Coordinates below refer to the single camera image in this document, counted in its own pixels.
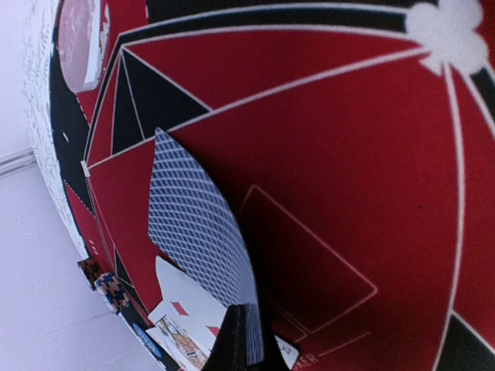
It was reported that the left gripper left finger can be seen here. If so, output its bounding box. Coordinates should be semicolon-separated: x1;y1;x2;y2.
203;305;248;371

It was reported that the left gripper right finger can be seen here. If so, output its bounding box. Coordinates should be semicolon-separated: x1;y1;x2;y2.
262;332;290;371

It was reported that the blue small blind button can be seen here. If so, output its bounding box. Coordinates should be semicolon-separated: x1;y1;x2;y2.
132;323;167;370

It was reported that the ace of diamonds card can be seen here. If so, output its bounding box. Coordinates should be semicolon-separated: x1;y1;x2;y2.
275;335;299;370

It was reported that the round red black poker mat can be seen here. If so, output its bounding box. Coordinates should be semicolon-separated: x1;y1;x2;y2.
48;0;495;371

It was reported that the blue white chip stack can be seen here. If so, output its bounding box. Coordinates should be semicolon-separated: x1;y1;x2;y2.
94;272;131;315

